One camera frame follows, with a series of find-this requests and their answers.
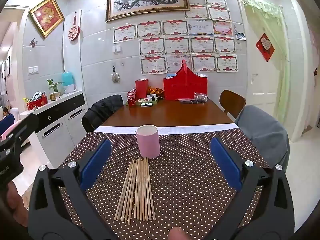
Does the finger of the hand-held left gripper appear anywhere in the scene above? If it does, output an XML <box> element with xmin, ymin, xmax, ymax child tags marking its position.
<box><xmin>5</xmin><ymin>114</ymin><xmax>40</xmax><ymax>153</ymax></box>

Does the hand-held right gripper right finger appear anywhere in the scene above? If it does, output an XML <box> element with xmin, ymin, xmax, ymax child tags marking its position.
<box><xmin>209</xmin><ymin>137</ymin><xmax>297</xmax><ymax>240</ymax></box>

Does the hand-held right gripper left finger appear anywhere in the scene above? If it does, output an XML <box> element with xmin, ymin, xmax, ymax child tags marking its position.
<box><xmin>27</xmin><ymin>138</ymin><xmax>120</xmax><ymax>240</ymax></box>

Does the bundle of wooden chopsticks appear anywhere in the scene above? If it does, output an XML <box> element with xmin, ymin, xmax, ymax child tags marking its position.
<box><xmin>114</xmin><ymin>157</ymin><xmax>157</xmax><ymax>225</ymax></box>

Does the pink cup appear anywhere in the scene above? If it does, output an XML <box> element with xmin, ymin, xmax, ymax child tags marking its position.
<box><xmin>136</xmin><ymin>124</ymin><xmax>161</xmax><ymax>159</ymax></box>

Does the person's left hand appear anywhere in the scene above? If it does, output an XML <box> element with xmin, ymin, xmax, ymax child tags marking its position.
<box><xmin>6</xmin><ymin>180</ymin><xmax>29</xmax><ymax>227</ymax></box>

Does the person's right hand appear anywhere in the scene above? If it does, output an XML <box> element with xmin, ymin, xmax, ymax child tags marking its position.
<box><xmin>169</xmin><ymin>227</ymin><xmax>187</xmax><ymax>240</ymax></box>

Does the red gift box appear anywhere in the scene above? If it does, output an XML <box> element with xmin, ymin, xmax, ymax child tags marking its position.
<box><xmin>26</xmin><ymin>91</ymin><xmax>48</xmax><ymax>110</ymax></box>

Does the white and black sideboard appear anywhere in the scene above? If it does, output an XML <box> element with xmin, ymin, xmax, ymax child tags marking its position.
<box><xmin>19</xmin><ymin>90</ymin><xmax>88</xmax><ymax>170</ymax></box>

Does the brown polka dot tablecloth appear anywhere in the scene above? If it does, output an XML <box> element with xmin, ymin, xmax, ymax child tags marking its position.
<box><xmin>49</xmin><ymin>127</ymin><xmax>300</xmax><ymax>240</ymax></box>

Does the small potted plant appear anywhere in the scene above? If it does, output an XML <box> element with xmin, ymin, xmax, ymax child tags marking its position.
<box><xmin>47</xmin><ymin>79</ymin><xmax>64</xmax><ymax>101</ymax></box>

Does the black jacket over chair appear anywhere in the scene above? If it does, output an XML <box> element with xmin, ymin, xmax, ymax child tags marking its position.
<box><xmin>81</xmin><ymin>94</ymin><xmax>125</xmax><ymax>132</ymax></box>

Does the blue and white humidifier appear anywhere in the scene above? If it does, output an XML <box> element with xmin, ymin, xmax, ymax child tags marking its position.
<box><xmin>61</xmin><ymin>72</ymin><xmax>75</xmax><ymax>94</ymax></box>

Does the white marbled table runner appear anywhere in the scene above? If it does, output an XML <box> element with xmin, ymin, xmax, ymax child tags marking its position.
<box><xmin>94</xmin><ymin>123</ymin><xmax>239</xmax><ymax>136</ymax></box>

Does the brown wooden chair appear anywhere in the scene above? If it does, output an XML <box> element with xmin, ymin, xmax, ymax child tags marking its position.
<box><xmin>219</xmin><ymin>89</ymin><xmax>247</xmax><ymax>120</ymax></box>

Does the clear plastic packet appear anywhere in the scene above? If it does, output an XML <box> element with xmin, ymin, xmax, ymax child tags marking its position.
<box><xmin>179</xmin><ymin>93</ymin><xmax>208</xmax><ymax>104</ymax></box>

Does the white door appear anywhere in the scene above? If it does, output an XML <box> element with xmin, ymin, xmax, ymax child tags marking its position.
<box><xmin>246</xmin><ymin>2</ymin><xmax>282</xmax><ymax>124</ymax></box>

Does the red soda can pack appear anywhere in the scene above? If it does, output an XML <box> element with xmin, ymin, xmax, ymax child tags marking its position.
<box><xmin>127</xmin><ymin>88</ymin><xmax>137</xmax><ymax>106</ymax></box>

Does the green tray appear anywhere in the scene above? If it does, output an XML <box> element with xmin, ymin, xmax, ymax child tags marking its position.
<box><xmin>125</xmin><ymin>96</ymin><xmax>158</xmax><ymax>106</ymax></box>

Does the red gift bag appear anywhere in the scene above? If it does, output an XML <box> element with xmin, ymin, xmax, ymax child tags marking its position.
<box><xmin>163</xmin><ymin>59</ymin><xmax>208</xmax><ymax>101</ymax></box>

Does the plate of orange snacks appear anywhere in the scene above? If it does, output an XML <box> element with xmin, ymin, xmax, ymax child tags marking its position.
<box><xmin>147</xmin><ymin>86</ymin><xmax>165</xmax><ymax>95</ymax></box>

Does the gold framed red picture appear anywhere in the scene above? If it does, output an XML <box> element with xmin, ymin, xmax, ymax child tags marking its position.
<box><xmin>29</xmin><ymin>0</ymin><xmax>65</xmax><ymax>39</ymax></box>

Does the green curtain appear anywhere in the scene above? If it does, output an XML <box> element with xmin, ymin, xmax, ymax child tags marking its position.
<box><xmin>239</xmin><ymin>0</ymin><xmax>292</xmax><ymax>124</ymax></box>

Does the red diamond door decoration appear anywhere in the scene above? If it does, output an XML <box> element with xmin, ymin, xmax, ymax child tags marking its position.
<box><xmin>255</xmin><ymin>33</ymin><xmax>275</xmax><ymax>62</ymax></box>

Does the group of award certificates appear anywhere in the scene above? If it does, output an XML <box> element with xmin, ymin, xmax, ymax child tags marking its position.
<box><xmin>113</xmin><ymin>0</ymin><xmax>239</xmax><ymax>75</ymax></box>

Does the red round wall ornament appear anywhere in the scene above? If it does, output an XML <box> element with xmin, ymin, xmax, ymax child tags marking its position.
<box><xmin>68</xmin><ymin>10</ymin><xmax>81</xmax><ymax>41</ymax></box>

